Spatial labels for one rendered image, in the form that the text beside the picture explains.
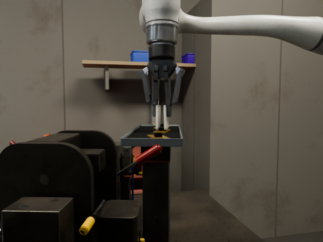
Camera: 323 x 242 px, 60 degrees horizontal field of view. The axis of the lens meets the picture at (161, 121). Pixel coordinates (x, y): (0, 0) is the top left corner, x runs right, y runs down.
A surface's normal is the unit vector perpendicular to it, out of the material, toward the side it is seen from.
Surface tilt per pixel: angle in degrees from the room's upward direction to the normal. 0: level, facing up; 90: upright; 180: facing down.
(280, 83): 90
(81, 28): 90
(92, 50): 90
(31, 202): 0
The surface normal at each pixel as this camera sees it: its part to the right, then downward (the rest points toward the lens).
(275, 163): 0.22, 0.07
